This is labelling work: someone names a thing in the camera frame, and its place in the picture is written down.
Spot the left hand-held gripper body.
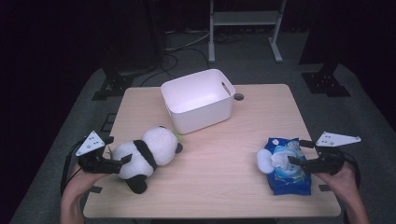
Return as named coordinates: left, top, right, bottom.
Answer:
left=75, top=130, right=123, bottom=175

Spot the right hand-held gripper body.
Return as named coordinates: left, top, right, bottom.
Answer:
left=306, top=131, right=362, bottom=175

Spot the white wet wipe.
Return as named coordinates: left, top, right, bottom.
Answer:
left=270, top=147, right=301, bottom=169

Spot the blue wet wipes packet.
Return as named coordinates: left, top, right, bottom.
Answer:
left=255, top=137, right=313, bottom=196

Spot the panda plush toy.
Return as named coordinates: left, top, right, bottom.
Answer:
left=111, top=125, right=184, bottom=195

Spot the white plastic storage bin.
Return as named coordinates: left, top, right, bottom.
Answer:
left=160, top=68, right=236, bottom=135

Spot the person's left hand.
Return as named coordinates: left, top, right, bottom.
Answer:
left=72, top=163, right=110, bottom=195

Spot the person's right hand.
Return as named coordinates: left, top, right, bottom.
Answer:
left=312, top=161, right=360, bottom=197

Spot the black stand base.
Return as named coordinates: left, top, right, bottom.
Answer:
left=301, top=62, right=352, bottom=98
left=92, top=55, right=134, bottom=102

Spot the left hand-held gripper cable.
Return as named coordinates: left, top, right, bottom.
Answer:
left=60, top=139, right=87, bottom=196

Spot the black floor cable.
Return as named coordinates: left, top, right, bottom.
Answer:
left=139, top=46, right=210, bottom=88

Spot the grey floor cable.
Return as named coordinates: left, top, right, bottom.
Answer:
left=164, top=29, right=212, bottom=52

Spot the white metal stand frame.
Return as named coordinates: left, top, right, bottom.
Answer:
left=208, top=0, right=288, bottom=64

